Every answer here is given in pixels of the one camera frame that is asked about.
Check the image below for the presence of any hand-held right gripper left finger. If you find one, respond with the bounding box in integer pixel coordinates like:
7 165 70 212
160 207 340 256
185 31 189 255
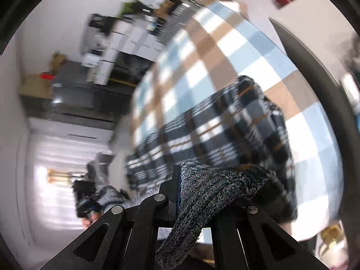
39 164 182 270

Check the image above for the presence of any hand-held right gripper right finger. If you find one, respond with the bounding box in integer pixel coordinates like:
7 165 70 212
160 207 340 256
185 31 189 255
209 202 331 270

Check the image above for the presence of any plaid fleece garment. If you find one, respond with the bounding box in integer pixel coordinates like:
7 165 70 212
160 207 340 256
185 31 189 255
96 74 299 269

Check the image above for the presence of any person's left hand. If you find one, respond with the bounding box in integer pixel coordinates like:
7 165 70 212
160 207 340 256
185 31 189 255
81 212 102 230

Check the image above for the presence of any white curtain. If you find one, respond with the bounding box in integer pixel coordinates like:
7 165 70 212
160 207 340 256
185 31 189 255
17 129 113 248

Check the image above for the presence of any dark glass wardrobe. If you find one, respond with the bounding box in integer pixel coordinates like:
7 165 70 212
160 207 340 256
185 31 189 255
28 101 119 124

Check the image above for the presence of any grey refrigerator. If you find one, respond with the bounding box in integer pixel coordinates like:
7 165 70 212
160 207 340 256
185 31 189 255
52 60 113 110

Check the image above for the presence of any large cardboard box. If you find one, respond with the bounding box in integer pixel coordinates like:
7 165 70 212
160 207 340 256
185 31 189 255
21 74 52 97

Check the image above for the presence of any small open cardboard box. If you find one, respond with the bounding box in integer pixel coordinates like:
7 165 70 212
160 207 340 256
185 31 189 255
51 52 68 68

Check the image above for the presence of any white drawer desk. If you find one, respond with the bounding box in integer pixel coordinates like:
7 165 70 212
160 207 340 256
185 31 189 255
86 20 166 86

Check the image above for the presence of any checkered bed sheet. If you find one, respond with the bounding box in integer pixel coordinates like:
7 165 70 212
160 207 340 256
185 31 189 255
129 0 345 242

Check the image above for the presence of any black bucket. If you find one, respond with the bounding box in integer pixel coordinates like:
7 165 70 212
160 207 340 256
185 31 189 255
88 14 113 36

